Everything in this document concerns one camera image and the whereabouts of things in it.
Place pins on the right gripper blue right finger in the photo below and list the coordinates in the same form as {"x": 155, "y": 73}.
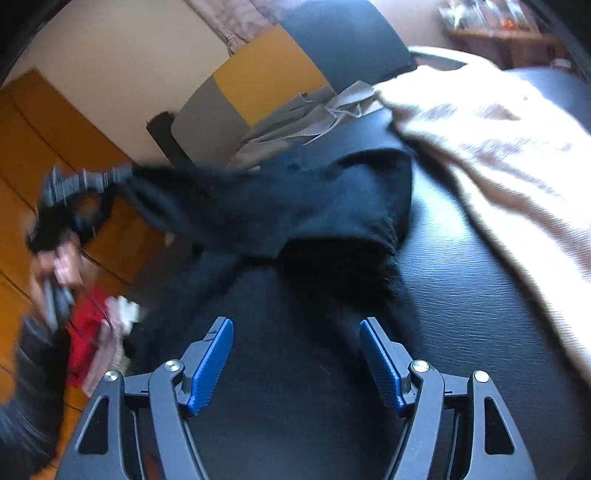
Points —
{"x": 486, "y": 442}

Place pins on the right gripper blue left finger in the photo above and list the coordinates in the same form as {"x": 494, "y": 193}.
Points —
{"x": 106, "y": 441}

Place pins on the black knit sweater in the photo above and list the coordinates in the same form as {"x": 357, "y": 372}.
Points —
{"x": 296, "y": 255}

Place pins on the stack of folded clothes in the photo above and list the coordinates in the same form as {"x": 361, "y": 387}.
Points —
{"x": 98, "y": 326}

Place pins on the person's left hand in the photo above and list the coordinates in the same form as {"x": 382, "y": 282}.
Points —
{"x": 66, "y": 265}

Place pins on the wooden wardrobe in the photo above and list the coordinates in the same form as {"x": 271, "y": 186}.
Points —
{"x": 43, "y": 134}

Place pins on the grey garment on chair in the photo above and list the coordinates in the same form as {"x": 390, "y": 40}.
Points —
{"x": 304, "y": 118}

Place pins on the grey yellow blue sofa chair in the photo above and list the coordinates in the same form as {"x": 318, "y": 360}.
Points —
{"x": 320, "y": 43}

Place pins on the beige knit sweater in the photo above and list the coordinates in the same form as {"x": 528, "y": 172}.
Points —
{"x": 521, "y": 165}

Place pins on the wooden side table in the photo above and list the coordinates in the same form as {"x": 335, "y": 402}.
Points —
{"x": 510, "y": 49}

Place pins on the jars and boxes on table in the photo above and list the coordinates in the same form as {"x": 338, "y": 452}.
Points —
{"x": 490, "y": 15}

